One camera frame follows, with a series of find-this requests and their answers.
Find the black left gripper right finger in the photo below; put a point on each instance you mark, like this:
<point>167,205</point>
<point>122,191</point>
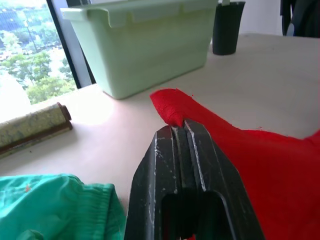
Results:
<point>220,185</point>

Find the dark tapered cup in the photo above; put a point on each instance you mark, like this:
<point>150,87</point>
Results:
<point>226,27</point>

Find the dark window frame post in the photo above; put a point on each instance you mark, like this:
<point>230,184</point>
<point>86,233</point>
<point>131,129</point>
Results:
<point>72,47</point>

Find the pale green plastic bin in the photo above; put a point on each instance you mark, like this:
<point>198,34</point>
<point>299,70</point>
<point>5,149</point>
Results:
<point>147,47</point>

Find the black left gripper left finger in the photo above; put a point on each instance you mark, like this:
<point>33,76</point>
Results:
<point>152,180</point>

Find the dark chair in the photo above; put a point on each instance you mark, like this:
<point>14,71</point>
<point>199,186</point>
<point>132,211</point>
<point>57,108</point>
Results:
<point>300,17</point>

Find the red t-shirt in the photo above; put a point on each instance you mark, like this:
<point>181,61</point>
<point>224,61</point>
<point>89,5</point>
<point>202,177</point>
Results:
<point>270,175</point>

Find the green shorts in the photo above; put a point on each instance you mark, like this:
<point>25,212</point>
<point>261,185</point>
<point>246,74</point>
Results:
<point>57,207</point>

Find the rolled mat with brown ends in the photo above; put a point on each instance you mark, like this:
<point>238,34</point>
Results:
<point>30,127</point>

